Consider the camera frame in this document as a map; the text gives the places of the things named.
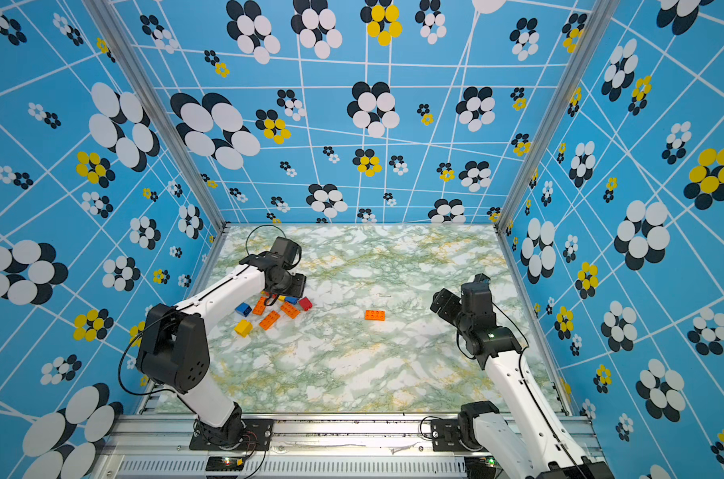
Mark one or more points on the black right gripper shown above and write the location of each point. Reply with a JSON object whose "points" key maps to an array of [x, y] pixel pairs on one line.
{"points": [[453, 301]]}

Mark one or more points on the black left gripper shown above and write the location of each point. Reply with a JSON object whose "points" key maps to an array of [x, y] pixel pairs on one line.
{"points": [[299, 288]]}

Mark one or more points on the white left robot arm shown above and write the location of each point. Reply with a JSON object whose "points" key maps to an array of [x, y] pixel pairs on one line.
{"points": [[174, 347]]}

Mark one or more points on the yellow lego brick near arm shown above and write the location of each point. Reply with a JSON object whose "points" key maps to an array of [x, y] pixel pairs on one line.
{"points": [[243, 328]]}

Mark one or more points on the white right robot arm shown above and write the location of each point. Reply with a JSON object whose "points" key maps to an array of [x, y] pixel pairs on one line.
{"points": [[541, 447]]}

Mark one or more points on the orange long lego plate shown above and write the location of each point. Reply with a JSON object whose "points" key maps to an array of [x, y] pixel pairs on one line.
{"points": [[269, 320]]}

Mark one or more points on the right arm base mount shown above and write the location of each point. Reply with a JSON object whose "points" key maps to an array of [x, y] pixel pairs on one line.
{"points": [[447, 436]]}

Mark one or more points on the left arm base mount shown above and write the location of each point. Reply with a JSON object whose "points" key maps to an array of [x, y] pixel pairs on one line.
{"points": [[237, 434]]}

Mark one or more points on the aluminium front rail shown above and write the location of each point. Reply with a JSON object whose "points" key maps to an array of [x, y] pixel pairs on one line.
{"points": [[305, 445]]}

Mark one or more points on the left aluminium corner post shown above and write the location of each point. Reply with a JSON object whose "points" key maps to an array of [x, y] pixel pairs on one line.
{"points": [[117, 37]]}

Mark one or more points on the aluminium corner post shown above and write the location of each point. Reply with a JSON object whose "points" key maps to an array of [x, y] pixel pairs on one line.
{"points": [[117, 37], [597, 25]]}

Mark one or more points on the right aluminium corner post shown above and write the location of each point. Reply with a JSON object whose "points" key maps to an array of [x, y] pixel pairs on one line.
{"points": [[597, 25]]}

